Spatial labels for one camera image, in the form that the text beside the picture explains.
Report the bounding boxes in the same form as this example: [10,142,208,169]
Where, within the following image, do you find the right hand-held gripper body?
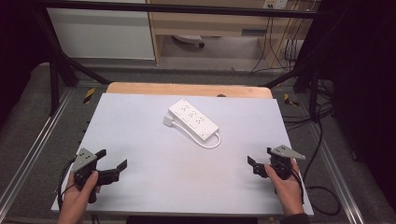
[252,145,307,181]

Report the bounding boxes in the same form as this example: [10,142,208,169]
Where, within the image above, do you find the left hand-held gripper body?
[70,147,121,204]

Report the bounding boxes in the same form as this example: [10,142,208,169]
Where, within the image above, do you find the person's right hand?
[263,158,305,217]

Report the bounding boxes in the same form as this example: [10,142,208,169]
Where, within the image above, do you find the person's left hand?
[57,171,103,224]

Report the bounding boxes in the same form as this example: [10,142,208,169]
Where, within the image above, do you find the yellow black floor tape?
[283,92,300,107]
[82,87,96,105]

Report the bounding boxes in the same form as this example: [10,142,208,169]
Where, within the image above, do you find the white power strip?
[167,98,220,141]

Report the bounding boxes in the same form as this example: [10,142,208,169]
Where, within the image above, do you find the black metal stand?
[32,8,112,117]
[263,18,321,120]

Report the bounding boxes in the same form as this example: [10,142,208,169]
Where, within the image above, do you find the person's dark clothing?
[125,215,260,224]

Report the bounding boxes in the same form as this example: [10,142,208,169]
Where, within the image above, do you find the wooden table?
[106,81,274,100]

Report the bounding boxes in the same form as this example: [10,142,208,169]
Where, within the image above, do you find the dark curtain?
[0,0,50,122]
[314,0,396,213]

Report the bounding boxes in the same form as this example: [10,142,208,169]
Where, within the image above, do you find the white cabinet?
[46,0,156,61]

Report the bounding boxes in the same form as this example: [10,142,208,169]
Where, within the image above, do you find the white chair base with caster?
[172,34,205,49]

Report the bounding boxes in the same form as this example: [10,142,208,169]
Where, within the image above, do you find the wooden desk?
[146,0,316,68]

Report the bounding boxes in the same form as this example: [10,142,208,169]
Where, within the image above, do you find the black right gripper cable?
[290,158,305,205]

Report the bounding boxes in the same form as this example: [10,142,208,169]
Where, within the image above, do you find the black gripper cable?
[290,158,305,205]
[57,158,78,213]

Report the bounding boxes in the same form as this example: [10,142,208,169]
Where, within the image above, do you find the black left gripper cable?
[57,158,78,213]

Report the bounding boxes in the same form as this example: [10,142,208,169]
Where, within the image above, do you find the white power strip cable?
[171,120,222,149]

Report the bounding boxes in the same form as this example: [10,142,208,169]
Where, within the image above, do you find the bundle of black cables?
[281,78,336,133]

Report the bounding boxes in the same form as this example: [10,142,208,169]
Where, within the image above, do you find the aluminium floor rail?
[310,122,366,224]
[0,88,75,213]

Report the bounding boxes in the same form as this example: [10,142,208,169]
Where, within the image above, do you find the black floor cable loop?
[303,102,342,217]

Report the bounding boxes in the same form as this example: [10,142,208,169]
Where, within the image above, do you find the hanging black cables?
[249,0,316,75]

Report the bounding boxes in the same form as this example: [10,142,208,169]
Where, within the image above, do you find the white wall socket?
[262,0,290,10]

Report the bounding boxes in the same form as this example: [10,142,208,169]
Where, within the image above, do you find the black metal frame bar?
[38,0,339,20]

